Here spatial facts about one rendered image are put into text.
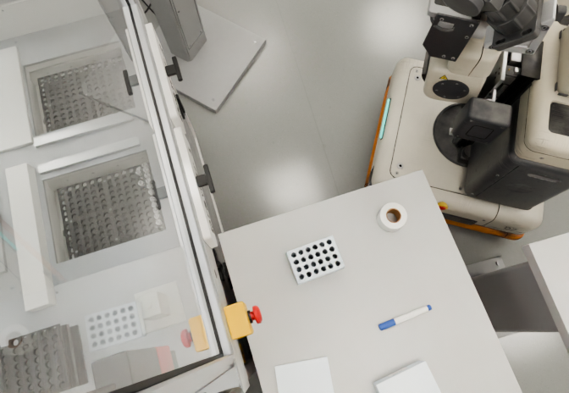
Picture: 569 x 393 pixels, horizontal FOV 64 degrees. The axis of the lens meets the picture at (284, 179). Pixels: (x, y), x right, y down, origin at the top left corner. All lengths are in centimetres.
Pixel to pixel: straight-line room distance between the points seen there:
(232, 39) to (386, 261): 148
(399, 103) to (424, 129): 15
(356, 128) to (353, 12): 65
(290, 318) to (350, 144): 113
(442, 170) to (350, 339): 89
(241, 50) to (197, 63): 22
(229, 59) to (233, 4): 35
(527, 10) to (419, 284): 66
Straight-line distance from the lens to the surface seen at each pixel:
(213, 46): 233
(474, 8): 97
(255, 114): 216
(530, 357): 216
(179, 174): 102
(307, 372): 116
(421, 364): 116
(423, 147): 187
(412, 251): 123
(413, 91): 197
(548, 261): 136
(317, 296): 118
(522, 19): 101
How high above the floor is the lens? 193
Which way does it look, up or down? 72 degrees down
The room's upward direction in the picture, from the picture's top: straight up
